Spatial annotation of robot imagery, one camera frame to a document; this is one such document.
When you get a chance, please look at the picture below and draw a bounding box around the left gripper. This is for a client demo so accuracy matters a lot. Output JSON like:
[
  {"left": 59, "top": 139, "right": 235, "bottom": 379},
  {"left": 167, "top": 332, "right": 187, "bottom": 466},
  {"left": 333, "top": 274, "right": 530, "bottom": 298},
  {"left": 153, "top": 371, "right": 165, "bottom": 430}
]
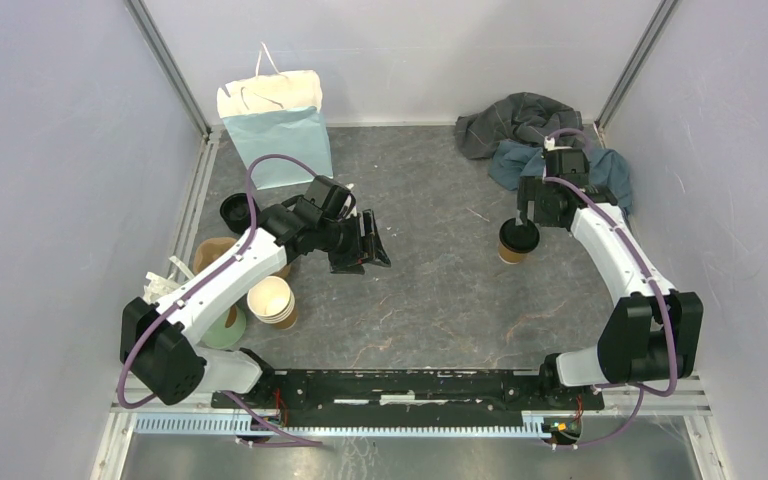
[{"left": 316, "top": 210, "right": 391, "bottom": 276}]

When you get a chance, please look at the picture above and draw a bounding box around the black coffee cup lid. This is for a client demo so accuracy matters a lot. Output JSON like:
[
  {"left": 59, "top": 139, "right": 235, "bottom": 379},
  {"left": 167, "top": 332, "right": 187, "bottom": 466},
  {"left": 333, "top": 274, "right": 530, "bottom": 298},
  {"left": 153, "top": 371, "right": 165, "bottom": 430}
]
[{"left": 499, "top": 218, "right": 540, "bottom": 254}]

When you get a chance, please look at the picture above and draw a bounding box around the light blue paper bag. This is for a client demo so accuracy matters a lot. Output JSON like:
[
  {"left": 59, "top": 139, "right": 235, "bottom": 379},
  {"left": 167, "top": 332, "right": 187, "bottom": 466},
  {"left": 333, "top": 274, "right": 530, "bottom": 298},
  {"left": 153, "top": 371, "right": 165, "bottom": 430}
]
[{"left": 216, "top": 44, "right": 334, "bottom": 190}]

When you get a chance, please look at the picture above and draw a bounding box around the brown paper coffee cup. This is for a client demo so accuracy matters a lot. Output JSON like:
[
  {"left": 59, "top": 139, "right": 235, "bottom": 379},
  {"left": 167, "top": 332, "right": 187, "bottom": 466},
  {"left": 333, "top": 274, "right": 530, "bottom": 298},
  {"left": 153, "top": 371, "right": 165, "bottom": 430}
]
[{"left": 497, "top": 243, "right": 528, "bottom": 265}]

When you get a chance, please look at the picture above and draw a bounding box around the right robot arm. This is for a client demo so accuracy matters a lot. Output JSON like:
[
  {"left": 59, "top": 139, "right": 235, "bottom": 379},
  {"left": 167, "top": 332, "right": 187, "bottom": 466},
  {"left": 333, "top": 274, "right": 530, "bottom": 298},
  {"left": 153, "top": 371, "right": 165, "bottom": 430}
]
[{"left": 499, "top": 147, "right": 704, "bottom": 408}]

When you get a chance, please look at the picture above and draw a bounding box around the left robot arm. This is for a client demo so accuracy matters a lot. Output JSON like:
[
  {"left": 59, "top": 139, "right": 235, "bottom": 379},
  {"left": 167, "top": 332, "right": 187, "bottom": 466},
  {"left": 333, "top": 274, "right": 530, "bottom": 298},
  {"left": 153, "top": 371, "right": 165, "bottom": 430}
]
[{"left": 117, "top": 176, "right": 391, "bottom": 408}]

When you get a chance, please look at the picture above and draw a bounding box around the blue crumpled cloth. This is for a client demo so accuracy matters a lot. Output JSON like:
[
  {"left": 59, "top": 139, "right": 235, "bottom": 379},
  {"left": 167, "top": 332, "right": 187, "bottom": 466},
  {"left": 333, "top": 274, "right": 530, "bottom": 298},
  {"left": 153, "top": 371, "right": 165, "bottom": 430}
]
[{"left": 488, "top": 140, "right": 632, "bottom": 215}]

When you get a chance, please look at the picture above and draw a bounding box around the grey crumpled cloth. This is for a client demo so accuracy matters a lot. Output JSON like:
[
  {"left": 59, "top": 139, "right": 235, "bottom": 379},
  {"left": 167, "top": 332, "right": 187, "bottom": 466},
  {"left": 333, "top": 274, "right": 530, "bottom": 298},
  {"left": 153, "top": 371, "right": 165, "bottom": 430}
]
[{"left": 454, "top": 92, "right": 584, "bottom": 160}]

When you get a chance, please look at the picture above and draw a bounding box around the stack of paper cups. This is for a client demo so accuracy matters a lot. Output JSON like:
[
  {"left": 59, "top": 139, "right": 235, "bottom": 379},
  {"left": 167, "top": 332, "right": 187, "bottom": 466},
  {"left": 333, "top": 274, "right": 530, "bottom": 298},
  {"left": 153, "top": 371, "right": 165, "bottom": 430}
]
[{"left": 246, "top": 276, "right": 298, "bottom": 330}]

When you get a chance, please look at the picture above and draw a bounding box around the stack of black lids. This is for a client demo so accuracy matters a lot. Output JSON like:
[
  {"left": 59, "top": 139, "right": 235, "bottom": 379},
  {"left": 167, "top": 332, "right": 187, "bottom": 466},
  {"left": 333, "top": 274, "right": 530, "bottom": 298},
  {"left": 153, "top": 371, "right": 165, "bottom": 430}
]
[{"left": 220, "top": 193, "right": 261, "bottom": 236}]

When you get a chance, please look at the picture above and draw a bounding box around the green straw holder cup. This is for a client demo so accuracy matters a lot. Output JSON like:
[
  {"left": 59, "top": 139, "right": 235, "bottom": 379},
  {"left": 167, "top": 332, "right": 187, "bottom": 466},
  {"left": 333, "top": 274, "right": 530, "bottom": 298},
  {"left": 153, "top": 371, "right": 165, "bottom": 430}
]
[{"left": 201, "top": 305, "right": 247, "bottom": 350}]

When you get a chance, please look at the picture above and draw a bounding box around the brown cardboard cup carrier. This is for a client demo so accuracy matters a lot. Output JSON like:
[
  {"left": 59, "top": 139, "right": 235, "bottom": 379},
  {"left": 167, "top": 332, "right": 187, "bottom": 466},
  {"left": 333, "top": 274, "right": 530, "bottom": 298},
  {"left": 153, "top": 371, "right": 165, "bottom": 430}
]
[{"left": 192, "top": 231, "right": 292, "bottom": 283}]

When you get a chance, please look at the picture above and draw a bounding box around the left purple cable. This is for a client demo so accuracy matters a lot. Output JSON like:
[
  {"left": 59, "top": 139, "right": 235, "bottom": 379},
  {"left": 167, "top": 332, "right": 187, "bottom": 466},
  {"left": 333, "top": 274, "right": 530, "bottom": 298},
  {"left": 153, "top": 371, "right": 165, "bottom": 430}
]
[{"left": 116, "top": 153, "right": 326, "bottom": 448}]

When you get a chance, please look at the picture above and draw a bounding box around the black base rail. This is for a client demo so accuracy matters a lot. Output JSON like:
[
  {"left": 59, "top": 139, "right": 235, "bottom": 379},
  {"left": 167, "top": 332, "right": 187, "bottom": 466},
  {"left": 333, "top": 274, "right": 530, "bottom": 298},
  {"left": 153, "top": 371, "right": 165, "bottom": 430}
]
[{"left": 211, "top": 369, "right": 605, "bottom": 435}]

